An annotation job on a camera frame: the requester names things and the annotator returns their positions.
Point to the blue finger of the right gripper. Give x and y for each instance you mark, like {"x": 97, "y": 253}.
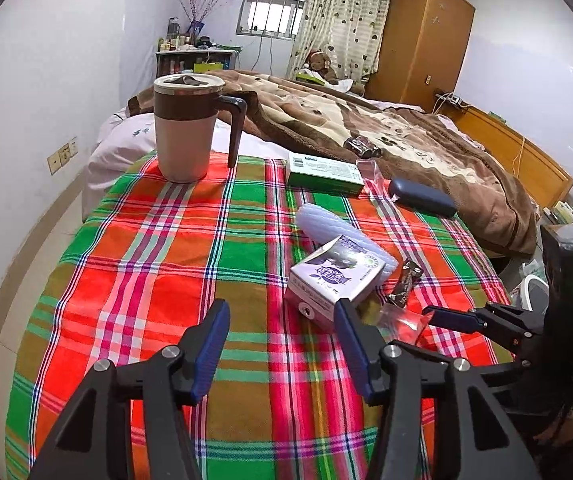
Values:
{"x": 525, "y": 320}
{"x": 457, "y": 321}

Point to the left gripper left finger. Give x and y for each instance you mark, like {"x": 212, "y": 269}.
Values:
{"x": 206, "y": 342}

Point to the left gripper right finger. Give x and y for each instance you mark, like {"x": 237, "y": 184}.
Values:
{"x": 361, "y": 345}

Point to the white trash bin rim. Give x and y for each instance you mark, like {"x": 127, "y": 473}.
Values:
{"x": 531, "y": 295}

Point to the clear plastic wrapper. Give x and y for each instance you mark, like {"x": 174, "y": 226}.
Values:
{"x": 400, "y": 324}

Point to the brown snack wrapper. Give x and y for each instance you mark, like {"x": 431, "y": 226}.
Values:
{"x": 410, "y": 275}

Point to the purple white small carton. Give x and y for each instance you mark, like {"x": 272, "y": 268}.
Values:
{"x": 340, "y": 269}

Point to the plaid red green tablecloth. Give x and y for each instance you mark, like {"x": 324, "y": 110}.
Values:
{"x": 151, "y": 258}

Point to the white foam net sleeve far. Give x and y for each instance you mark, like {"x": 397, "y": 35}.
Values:
{"x": 321, "y": 226}

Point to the dark blue glasses case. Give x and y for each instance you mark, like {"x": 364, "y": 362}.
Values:
{"x": 421, "y": 197}

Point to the wooden bed headboard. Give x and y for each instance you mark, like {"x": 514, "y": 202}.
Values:
{"x": 546, "y": 181}

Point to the green white medicine box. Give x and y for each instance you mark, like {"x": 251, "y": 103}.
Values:
{"x": 324, "y": 175}

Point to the white pillow sheet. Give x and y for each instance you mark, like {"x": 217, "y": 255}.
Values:
{"x": 123, "y": 140}

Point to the brown plush blanket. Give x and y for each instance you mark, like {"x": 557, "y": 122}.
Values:
{"x": 415, "y": 146}

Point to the brown beige lidded mug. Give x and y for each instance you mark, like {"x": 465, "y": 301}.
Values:
{"x": 185, "y": 108}

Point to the teddy bear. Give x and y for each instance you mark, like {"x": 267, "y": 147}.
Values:
{"x": 320, "y": 63}

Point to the wooden wardrobe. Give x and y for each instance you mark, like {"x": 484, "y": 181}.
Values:
{"x": 422, "y": 51}

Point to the patterned curtain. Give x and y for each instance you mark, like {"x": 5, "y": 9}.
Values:
{"x": 349, "y": 32}

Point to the window with bars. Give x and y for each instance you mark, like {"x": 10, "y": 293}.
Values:
{"x": 270, "y": 18}

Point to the dried branch vase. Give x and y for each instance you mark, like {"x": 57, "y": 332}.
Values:
{"x": 196, "y": 12}

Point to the wall outlet plate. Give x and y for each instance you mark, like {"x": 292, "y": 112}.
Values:
{"x": 62, "y": 156}

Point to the cluttered wall shelf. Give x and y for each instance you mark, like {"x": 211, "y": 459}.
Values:
{"x": 179, "y": 52}

